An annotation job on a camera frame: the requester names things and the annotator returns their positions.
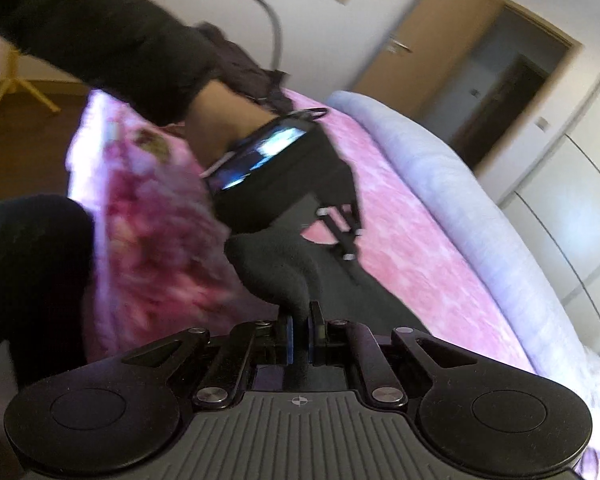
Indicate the person's left forearm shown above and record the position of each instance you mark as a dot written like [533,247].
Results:
[105,35]

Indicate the dark teal long-sleeve shirt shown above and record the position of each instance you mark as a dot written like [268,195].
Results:
[280,260]

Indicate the yellow wooden coat rack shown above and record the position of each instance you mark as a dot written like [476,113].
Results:
[25,87]

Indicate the dark grey garment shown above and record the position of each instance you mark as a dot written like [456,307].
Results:
[240,60]

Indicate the grey striped duvet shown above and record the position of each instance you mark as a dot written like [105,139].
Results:
[480,200]

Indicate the white wardrobe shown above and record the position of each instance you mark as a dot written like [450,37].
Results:
[570,200]

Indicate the pink floral blanket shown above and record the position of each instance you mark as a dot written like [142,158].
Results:
[405,240]

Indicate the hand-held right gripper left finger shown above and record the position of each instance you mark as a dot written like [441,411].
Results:
[289,340]

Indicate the small hallway wall switch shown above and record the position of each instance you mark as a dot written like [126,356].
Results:
[543,123]

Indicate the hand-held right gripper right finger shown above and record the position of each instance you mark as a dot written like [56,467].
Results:
[316,335]

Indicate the wooden door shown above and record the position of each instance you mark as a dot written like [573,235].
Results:
[430,25]

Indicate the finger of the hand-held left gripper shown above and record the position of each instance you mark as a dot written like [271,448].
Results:
[347,255]
[347,220]

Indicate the person's dark trouser leg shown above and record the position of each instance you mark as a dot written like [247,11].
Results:
[30,280]

